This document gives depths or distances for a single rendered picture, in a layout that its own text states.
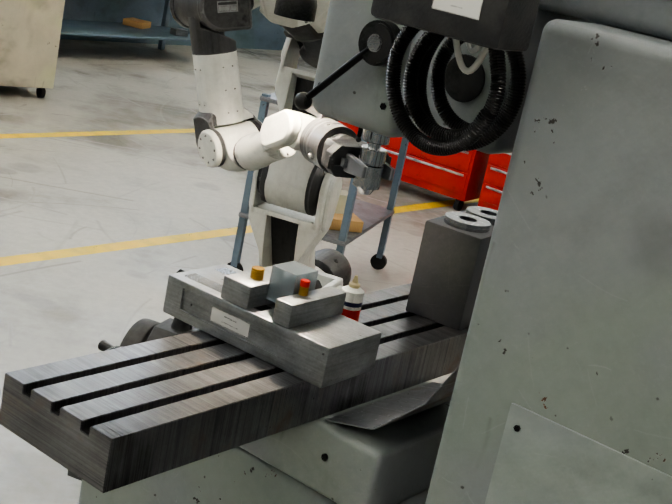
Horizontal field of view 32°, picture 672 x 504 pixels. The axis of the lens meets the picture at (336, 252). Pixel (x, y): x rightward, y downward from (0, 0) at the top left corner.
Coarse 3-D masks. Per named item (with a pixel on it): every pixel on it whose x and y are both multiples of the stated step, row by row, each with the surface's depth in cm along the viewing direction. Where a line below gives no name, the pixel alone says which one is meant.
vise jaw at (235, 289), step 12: (228, 276) 190; (240, 276) 192; (264, 276) 194; (228, 288) 190; (240, 288) 189; (252, 288) 188; (264, 288) 191; (228, 300) 191; (240, 300) 189; (252, 300) 189; (264, 300) 192
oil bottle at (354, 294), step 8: (352, 280) 205; (344, 288) 205; (352, 288) 205; (360, 288) 206; (352, 296) 204; (360, 296) 205; (344, 304) 205; (352, 304) 205; (360, 304) 206; (344, 312) 205; (352, 312) 205
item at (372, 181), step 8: (360, 152) 197; (360, 160) 197; (368, 160) 196; (376, 160) 196; (384, 160) 197; (368, 168) 196; (376, 168) 196; (368, 176) 196; (376, 176) 197; (360, 184) 197; (368, 184) 197; (376, 184) 197
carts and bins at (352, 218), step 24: (264, 96) 494; (240, 216) 508; (336, 216) 514; (360, 216) 544; (384, 216) 553; (240, 240) 511; (336, 240) 497; (384, 240) 571; (240, 264) 516; (384, 264) 574
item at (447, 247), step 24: (456, 216) 224; (480, 216) 228; (432, 240) 221; (456, 240) 219; (480, 240) 216; (432, 264) 222; (456, 264) 219; (480, 264) 220; (432, 288) 223; (456, 288) 220; (432, 312) 224; (456, 312) 221
